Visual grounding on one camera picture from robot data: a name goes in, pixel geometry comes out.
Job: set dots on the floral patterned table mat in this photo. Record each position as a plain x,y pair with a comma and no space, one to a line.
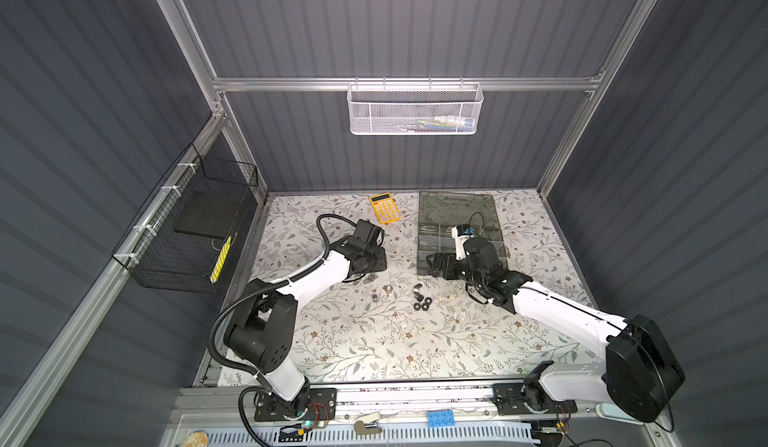
344,336

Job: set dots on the black wire mesh basket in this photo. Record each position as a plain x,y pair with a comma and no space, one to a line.
175,245

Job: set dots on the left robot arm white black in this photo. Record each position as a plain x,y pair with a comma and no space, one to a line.
254,334

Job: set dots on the yellow calculator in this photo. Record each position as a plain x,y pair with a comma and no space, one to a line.
385,208

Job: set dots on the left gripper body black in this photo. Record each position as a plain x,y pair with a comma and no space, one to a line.
375,260

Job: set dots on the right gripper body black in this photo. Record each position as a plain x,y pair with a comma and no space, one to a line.
452,269

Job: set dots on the black nuts cluster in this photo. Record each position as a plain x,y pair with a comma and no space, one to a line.
422,302

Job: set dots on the blue toy brick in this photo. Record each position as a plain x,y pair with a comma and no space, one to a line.
440,419

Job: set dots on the white wire mesh basket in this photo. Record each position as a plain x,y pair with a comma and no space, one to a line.
414,109

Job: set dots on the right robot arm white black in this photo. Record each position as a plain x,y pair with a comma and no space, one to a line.
636,369

